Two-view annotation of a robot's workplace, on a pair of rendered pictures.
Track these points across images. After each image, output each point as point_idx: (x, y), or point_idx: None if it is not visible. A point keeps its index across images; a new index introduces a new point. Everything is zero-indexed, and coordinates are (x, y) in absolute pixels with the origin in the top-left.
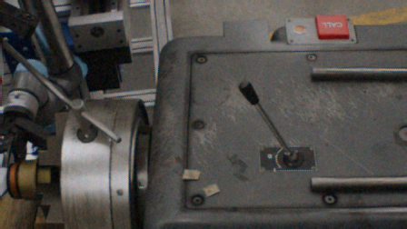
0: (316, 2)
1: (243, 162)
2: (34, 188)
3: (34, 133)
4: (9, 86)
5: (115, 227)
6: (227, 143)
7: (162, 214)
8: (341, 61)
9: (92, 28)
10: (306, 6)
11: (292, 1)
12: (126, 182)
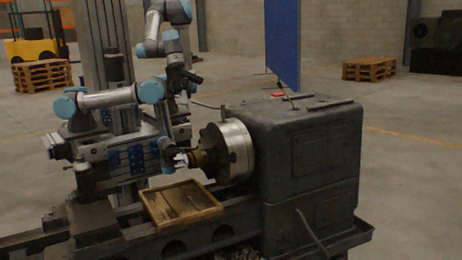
0: (214, 180)
1: (282, 112)
2: (202, 155)
3: (186, 148)
4: (128, 180)
5: (247, 148)
6: (273, 111)
7: (270, 123)
8: None
9: (180, 128)
10: (211, 183)
11: (203, 183)
12: (246, 130)
